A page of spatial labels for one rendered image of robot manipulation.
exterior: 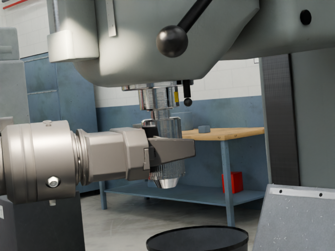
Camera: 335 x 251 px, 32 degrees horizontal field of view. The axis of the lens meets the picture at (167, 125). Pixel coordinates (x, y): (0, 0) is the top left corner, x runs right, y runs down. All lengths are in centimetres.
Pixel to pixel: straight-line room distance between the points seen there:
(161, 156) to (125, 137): 5
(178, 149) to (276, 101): 41
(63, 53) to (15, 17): 979
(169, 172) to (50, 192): 14
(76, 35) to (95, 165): 14
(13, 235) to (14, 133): 38
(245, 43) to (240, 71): 556
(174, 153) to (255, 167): 560
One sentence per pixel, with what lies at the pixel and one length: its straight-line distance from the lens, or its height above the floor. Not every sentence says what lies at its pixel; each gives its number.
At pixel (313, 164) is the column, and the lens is 102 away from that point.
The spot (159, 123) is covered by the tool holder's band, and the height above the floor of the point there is 126.
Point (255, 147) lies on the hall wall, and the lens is 622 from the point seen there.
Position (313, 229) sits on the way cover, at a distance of 100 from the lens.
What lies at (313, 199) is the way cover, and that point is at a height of 110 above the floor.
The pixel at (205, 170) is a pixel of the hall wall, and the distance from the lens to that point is 679.
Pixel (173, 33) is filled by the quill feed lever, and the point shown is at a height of 135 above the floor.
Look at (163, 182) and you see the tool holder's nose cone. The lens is 69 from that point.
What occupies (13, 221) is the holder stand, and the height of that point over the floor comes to 111.
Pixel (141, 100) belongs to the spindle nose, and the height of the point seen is 129.
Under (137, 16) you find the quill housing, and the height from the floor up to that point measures 138.
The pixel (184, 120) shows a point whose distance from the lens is 646.
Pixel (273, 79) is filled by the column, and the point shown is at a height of 131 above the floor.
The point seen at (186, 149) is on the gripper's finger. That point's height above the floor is 123.
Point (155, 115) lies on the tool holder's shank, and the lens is 69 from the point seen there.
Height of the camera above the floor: 130
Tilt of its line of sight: 3 degrees down
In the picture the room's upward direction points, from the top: 5 degrees counter-clockwise
